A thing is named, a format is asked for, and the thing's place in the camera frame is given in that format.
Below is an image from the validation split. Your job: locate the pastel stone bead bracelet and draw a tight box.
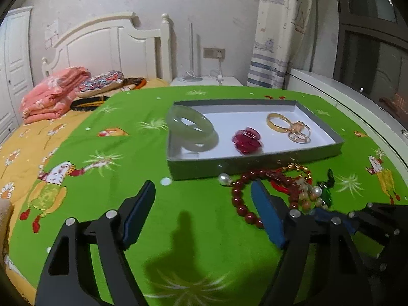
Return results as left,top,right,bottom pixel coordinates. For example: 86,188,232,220
295,176,324,211

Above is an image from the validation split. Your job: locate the grey shallow tray box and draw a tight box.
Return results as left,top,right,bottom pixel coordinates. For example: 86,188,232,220
166,99,344,180

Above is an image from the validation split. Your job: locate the patterned pillow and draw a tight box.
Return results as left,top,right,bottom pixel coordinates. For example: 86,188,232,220
75,70,124,98

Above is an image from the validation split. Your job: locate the green cartoon tablecloth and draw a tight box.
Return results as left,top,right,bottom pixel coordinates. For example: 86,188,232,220
7,85,408,306

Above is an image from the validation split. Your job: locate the white bed headboard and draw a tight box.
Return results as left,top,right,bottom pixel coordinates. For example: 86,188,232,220
42,12,173,83

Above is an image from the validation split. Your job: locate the white wardrobe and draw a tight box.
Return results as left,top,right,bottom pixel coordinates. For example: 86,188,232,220
0,6,34,142

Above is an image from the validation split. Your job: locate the striped boat curtain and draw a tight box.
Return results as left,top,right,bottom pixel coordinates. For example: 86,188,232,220
247,0,313,88

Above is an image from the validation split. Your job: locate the dark window frame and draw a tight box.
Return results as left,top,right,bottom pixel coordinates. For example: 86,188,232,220
333,0,407,126

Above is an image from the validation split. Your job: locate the white desk lamp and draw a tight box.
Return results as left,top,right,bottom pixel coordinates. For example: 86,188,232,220
183,22,203,82

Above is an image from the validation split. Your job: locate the red cord gold bead bracelet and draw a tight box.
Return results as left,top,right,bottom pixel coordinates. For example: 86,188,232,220
270,162,313,195

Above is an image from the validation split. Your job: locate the green pendant black cord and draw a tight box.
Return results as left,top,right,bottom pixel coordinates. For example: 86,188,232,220
317,168,336,208

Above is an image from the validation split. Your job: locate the orange black folded cloth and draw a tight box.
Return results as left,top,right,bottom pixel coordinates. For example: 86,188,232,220
71,78,147,111

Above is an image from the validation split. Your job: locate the pale green jade bangle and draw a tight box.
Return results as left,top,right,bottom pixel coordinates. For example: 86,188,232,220
166,104,219,152

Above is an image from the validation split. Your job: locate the white charger with cable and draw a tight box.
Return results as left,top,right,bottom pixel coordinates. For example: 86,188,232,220
210,50,223,86

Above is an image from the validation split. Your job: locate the white nightstand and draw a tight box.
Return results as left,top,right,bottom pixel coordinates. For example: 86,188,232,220
170,77,243,86

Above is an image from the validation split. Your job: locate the white pearl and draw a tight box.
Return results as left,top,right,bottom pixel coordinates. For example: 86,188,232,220
217,173,232,186

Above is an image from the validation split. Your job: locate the thin gold rings bracelet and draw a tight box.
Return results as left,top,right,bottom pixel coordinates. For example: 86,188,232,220
288,120,312,145

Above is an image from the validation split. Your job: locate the large gold bangle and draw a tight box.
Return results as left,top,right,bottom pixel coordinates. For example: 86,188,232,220
266,113,292,133

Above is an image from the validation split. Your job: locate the red rose flower brooch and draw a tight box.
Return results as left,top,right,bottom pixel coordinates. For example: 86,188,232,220
232,127,262,155

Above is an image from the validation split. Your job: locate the grey wall socket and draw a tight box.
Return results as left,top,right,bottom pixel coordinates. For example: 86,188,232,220
203,48,225,59

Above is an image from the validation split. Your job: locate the folded pink blanket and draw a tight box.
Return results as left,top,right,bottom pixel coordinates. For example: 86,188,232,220
19,66,91,124

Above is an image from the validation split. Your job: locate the dark red bead bracelet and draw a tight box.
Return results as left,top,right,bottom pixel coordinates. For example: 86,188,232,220
230,168,300,230

